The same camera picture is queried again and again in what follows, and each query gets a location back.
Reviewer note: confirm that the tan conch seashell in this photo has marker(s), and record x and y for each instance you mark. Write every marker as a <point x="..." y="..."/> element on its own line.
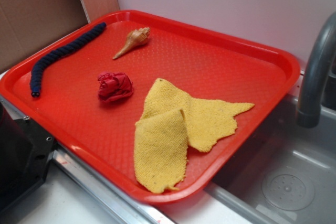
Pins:
<point x="135" y="38"/>

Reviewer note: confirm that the brown cardboard panel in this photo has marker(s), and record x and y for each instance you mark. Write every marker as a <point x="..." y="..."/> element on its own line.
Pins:
<point x="28" y="26"/>

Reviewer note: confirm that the crumpled red cloth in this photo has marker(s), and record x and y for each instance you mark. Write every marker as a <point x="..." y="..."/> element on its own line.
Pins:
<point x="114" y="86"/>

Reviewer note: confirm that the grey toy sink basin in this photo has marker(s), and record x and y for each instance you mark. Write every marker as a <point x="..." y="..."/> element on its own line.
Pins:
<point x="283" y="173"/>

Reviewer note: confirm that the yellow knitted cloth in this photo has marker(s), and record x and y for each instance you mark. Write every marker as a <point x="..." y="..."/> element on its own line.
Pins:
<point x="171" y="122"/>

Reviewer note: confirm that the red plastic tray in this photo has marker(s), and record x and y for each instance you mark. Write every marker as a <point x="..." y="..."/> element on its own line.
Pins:
<point x="58" y="88"/>

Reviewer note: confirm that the grey sink faucet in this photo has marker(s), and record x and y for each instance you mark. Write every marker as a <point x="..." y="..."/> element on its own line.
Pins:
<point x="318" y="85"/>

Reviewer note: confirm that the silver metal rail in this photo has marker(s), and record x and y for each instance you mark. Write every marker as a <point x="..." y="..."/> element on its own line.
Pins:
<point x="73" y="193"/>

